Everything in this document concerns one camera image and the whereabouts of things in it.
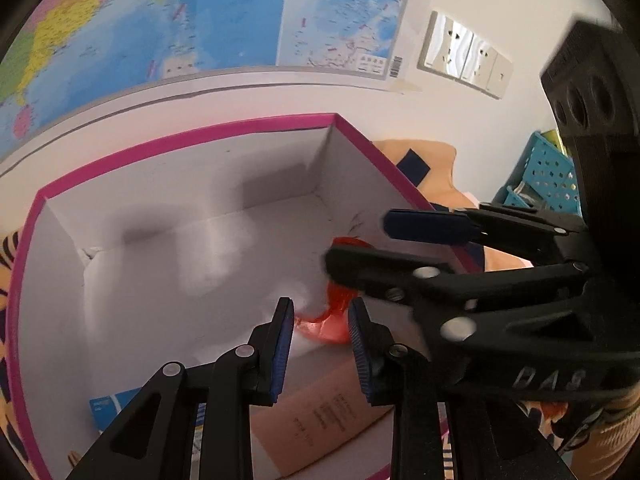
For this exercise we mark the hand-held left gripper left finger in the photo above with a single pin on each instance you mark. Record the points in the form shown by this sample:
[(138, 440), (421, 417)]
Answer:
[(282, 350)]

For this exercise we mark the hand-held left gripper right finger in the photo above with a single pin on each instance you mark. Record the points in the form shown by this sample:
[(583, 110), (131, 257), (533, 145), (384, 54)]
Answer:
[(359, 355)]

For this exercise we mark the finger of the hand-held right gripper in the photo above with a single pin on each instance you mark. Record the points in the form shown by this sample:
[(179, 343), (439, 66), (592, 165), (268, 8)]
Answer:
[(425, 225), (380, 265)]

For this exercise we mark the orange plastic bag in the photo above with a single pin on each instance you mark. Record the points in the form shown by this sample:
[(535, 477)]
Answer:
[(330, 330)]

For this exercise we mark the pink cardboard box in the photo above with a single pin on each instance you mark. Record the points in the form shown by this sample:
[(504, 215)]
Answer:
[(200, 240)]

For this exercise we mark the person's right forearm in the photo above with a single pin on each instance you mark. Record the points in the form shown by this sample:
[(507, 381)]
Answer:
[(615, 445)]

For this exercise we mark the orange patterned blanket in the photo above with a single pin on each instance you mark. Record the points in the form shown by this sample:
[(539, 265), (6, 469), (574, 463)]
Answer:
[(435, 160)]

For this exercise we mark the blue perforated plastic basket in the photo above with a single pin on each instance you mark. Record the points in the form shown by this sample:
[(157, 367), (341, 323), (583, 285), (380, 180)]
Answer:
[(542, 175)]

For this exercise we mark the blue and white carton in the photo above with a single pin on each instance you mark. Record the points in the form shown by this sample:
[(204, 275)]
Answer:
[(115, 402)]

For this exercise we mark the white wall socket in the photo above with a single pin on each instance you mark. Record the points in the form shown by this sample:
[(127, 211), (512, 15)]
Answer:
[(480, 62), (500, 77), (442, 42)]

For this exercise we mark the wall map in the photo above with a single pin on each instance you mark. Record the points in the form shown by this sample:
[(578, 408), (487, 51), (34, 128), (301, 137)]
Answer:
[(225, 10)]

